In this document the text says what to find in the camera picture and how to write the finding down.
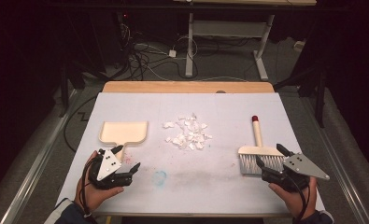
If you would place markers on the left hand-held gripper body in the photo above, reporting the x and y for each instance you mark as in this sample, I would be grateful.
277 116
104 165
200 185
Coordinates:
109 165

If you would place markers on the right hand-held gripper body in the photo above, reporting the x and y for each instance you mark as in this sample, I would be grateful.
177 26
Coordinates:
300 166

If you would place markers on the cream hand brush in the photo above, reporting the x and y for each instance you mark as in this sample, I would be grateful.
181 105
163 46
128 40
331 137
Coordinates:
258 151

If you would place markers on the cream plastic dustpan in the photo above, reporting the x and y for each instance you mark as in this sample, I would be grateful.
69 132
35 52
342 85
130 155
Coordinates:
123 132

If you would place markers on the pile of white paper scraps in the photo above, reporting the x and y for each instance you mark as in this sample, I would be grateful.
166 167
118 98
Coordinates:
188 133

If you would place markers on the person's right hand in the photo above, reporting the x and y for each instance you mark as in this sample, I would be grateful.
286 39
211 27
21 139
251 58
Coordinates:
300 202

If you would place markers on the person's left hand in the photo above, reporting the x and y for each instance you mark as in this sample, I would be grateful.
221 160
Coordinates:
88 196

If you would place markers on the black metal stand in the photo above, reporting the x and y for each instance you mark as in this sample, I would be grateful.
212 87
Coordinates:
319 93
64 87

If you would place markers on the white power adapter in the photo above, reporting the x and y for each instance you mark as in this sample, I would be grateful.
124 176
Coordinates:
172 53

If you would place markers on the white metal desk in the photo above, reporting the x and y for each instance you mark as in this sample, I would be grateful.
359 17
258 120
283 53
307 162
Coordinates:
229 28

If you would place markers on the aluminium floor rail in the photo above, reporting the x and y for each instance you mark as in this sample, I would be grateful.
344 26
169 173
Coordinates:
337 161
39 161

